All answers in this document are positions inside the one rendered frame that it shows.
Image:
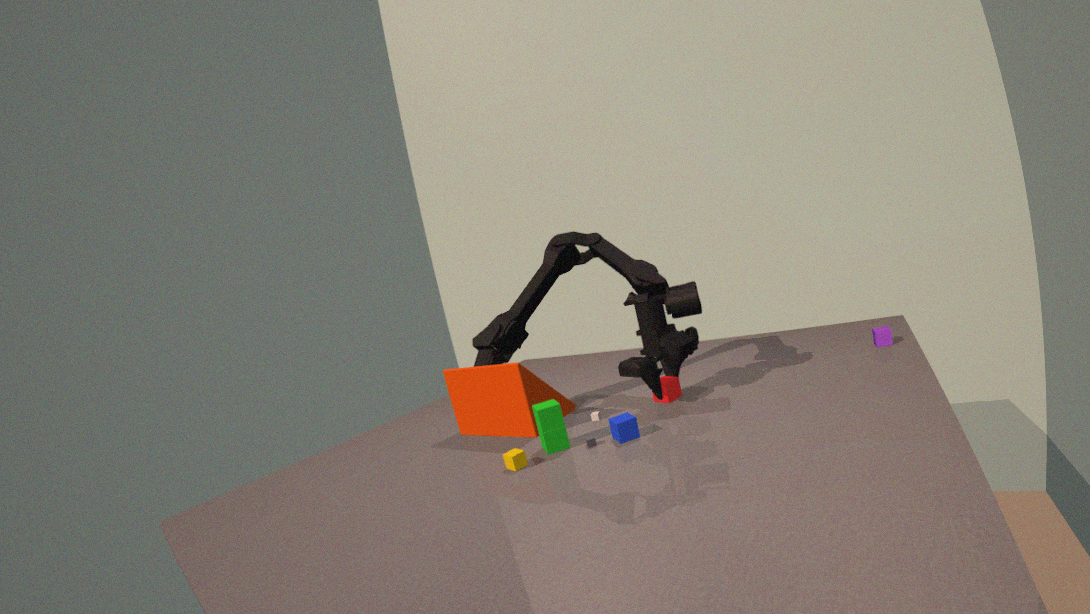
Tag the green block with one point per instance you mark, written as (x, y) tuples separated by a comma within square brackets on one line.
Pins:
[(554, 440), (548, 415)]

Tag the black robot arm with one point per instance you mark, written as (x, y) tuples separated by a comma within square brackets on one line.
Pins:
[(506, 332)]

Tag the purple block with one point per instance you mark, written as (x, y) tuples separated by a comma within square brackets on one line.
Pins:
[(882, 336)]

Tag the blue cube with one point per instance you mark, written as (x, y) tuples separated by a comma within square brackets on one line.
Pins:
[(624, 427)]

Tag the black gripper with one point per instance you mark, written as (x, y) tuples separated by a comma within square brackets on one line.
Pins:
[(646, 367)]

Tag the small yellow cube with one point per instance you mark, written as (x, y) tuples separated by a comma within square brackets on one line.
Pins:
[(515, 459)]

